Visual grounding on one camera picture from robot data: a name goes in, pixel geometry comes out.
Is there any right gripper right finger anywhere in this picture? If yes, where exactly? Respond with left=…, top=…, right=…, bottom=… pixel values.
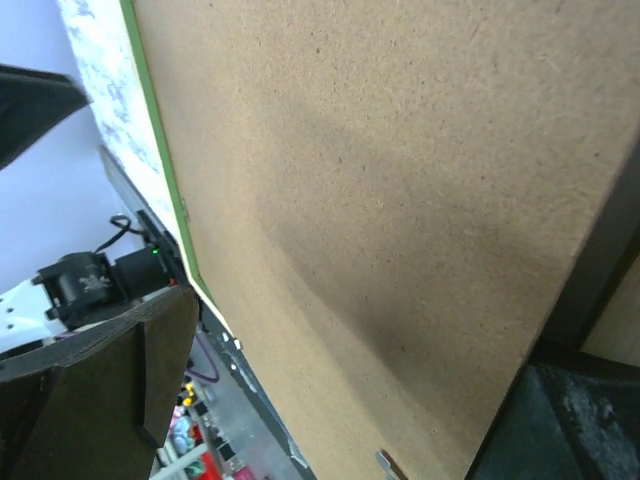
left=462, top=362, right=640, bottom=480

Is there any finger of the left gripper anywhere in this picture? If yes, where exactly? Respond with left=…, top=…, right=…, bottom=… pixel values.
left=0, top=64, right=90, bottom=169

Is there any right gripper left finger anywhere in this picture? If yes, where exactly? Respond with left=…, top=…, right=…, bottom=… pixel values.
left=1, top=287, right=199, bottom=479

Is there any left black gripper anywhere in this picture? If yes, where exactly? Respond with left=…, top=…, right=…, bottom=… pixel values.
left=112, top=210, right=189, bottom=300

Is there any green and wood picture frame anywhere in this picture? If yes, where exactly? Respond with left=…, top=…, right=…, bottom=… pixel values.
left=120, top=1, right=235, bottom=341

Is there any brown frame backing board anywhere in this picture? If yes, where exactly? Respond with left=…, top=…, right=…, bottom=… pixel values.
left=135, top=1, right=639, bottom=479

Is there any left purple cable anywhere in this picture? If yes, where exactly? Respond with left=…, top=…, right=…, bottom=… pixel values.
left=184, top=329, right=221, bottom=385

